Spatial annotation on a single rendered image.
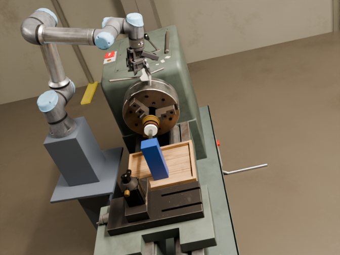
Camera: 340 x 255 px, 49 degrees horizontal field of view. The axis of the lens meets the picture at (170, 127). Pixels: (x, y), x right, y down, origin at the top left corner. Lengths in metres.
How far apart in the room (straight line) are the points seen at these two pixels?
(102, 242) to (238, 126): 2.14
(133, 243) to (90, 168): 0.71
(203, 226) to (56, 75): 1.12
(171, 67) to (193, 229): 0.92
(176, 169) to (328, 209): 1.25
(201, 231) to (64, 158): 0.97
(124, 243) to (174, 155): 0.59
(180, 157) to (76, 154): 0.59
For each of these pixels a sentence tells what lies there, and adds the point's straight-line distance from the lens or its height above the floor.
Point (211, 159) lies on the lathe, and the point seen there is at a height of 0.54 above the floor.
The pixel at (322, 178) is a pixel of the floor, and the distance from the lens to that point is 3.01.
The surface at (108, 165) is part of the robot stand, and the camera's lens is 2.39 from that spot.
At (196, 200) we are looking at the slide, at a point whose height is 0.97.
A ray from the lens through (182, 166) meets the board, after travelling 1.97.
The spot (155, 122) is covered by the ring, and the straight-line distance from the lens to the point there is 1.95.
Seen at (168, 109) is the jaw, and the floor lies 1.10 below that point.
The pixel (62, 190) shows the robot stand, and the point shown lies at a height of 0.75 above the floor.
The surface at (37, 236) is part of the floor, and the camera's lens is 3.39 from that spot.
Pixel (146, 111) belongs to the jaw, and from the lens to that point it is 2.01.
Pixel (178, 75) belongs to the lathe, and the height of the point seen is 1.19.
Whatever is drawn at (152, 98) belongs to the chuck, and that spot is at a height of 1.17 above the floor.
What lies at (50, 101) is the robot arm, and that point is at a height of 1.32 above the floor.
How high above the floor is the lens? 2.20
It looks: 36 degrees down
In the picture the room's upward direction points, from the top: 19 degrees counter-clockwise
